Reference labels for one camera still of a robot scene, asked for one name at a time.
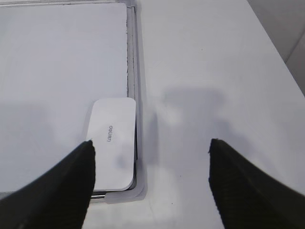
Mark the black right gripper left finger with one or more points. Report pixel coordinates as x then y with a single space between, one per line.
59 199

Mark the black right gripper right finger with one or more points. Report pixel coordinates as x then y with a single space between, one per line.
248 198

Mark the white framed whiteboard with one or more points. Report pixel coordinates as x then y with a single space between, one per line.
69 73

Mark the white whiteboard eraser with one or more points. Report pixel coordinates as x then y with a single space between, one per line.
114 143

